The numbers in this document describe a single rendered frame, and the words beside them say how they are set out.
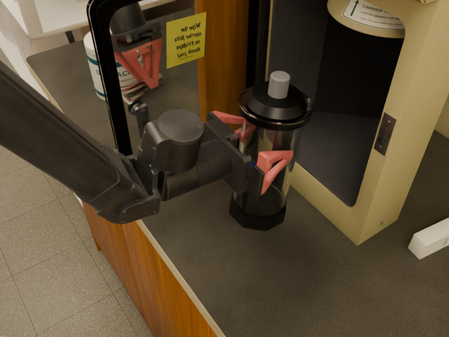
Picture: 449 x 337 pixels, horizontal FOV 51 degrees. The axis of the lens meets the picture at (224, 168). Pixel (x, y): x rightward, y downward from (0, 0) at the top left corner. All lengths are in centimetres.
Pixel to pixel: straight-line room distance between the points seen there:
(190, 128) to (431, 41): 32
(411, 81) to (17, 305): 172
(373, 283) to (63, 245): 155
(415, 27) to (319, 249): 43
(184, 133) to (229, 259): 36
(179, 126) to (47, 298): 153
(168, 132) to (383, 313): 48
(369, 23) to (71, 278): 162
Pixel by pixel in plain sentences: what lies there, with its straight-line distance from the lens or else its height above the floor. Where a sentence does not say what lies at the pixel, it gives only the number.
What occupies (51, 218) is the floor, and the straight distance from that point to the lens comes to 227.
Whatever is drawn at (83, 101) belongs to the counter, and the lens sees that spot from 125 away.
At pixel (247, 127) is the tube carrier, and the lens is 68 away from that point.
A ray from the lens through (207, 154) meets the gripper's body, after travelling 64.
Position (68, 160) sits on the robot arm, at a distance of 51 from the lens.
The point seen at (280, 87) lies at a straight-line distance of 66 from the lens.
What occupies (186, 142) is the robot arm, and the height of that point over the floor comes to 128.
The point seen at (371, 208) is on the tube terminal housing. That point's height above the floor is 105.
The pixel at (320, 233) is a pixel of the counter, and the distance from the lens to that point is 91.
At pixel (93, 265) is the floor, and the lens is 206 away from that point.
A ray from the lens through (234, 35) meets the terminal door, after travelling 82.
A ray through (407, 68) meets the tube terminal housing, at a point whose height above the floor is 131.
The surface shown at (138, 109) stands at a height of 121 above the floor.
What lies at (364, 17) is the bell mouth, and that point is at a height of 134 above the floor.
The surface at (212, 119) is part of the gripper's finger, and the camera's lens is 71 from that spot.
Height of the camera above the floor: 165
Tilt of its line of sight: 44 degrees down
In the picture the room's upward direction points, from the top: straight up
